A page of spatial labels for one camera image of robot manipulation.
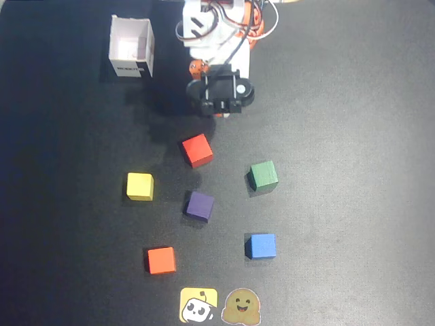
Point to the orange wooden cube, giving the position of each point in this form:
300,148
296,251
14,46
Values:
161,261

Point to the open white cardboard box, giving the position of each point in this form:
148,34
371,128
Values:
130,64

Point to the black table mat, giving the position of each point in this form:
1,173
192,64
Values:
340,169

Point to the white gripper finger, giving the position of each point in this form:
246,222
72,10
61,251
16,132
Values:
225,114

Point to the yellow robot face sticker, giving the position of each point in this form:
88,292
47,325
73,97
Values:
198,305

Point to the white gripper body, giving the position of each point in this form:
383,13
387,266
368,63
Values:
220,87

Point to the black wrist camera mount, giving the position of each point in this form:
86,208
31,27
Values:
222,88

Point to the red wooden cube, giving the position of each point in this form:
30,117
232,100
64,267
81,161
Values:
197,150

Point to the purple wooden cube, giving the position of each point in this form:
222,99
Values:
200,206

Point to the green wooden cube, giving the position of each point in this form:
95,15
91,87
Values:
263,175

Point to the blue wooden cube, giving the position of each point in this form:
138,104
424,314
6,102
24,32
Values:
261,246

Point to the yellow wooden cube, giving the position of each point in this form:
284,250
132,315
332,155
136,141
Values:
139,186

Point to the hugging face emoji sticker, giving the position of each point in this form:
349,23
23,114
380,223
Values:
241,305

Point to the white and orange robot arm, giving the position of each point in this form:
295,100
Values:
200,20

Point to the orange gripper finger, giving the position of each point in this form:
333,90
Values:
197,67

